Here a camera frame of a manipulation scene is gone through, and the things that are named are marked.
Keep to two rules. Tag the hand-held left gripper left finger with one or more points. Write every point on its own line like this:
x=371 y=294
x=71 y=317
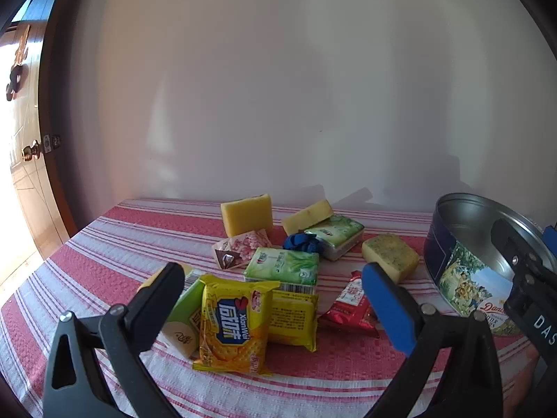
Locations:
x=163 y=289

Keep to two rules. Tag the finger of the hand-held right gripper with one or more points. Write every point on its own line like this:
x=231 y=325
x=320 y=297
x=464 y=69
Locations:
x=550 y=244
x=513 y=244

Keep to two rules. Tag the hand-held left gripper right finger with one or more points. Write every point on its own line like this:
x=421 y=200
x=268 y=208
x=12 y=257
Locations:
x=387 y=305

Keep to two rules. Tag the green tissue pack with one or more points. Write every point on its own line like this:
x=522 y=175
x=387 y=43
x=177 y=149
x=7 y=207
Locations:
x=187 y=313
x=337 y=235
x=283 y=265

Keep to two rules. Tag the red snack packet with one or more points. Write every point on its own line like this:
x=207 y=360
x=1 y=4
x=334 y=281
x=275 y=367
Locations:
x=352 y=309

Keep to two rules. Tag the green-speckled yellow sponge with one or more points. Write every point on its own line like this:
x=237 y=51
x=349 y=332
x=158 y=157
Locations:
x=389 y=254

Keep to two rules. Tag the round blue cookie tin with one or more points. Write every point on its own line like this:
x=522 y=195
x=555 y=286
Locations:
x=461 y=270

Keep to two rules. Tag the yellow cracker packet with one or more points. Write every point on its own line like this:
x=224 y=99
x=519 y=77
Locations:
x=230 y=331
x=291 y=318

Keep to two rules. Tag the pink floral packet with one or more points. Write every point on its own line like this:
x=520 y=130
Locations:
x=248 y=244

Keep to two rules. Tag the blue glove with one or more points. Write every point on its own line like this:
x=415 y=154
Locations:
x=300 y=243

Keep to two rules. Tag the red striped tablecloth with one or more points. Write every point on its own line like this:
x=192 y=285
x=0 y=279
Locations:
x=108 y=244

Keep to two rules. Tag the metal door latch plate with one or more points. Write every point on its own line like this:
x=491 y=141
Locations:
x=52 y=143

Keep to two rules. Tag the brass door knob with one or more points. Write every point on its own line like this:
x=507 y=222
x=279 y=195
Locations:
x=32 y=150

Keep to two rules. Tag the wooden door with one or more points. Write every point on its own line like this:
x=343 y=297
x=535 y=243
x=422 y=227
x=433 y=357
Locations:
x=48 y=96

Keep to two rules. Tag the hanging door decoration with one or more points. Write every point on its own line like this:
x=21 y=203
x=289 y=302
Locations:
x=17 y=65

